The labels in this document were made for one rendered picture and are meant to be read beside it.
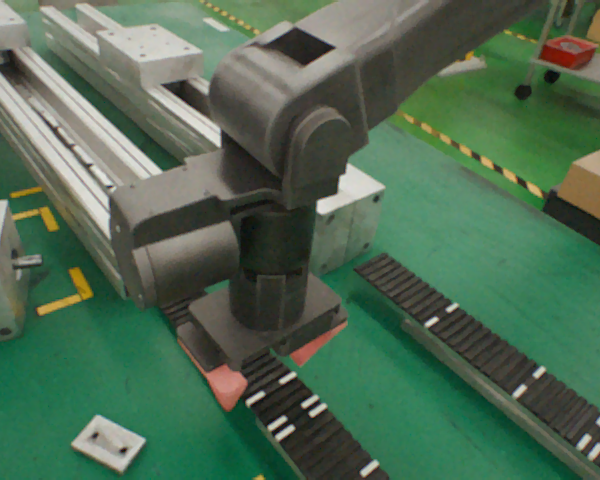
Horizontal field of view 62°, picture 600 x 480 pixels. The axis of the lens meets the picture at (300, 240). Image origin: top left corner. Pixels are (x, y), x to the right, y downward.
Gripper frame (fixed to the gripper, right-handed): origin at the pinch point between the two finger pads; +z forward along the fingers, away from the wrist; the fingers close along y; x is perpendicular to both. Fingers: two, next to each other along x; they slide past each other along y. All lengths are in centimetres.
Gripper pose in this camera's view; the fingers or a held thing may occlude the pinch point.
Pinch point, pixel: (262, 376)
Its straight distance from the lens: 45.3
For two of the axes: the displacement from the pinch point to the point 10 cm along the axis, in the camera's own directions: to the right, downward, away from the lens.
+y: -7.7, 3.4, -5.4
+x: 6.3, 5.2, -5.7
